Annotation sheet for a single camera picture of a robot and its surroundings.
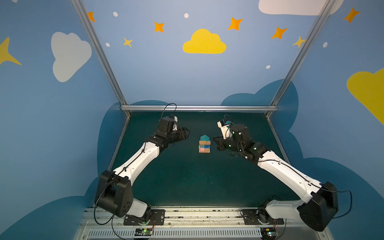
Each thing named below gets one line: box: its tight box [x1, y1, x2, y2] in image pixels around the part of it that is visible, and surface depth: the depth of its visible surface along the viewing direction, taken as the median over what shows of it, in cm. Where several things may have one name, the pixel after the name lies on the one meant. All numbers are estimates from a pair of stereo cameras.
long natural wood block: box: [199, 140, 211, 146], surface depth 97 cm
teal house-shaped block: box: [200, 134, 210, 141], surface depth 95 cm
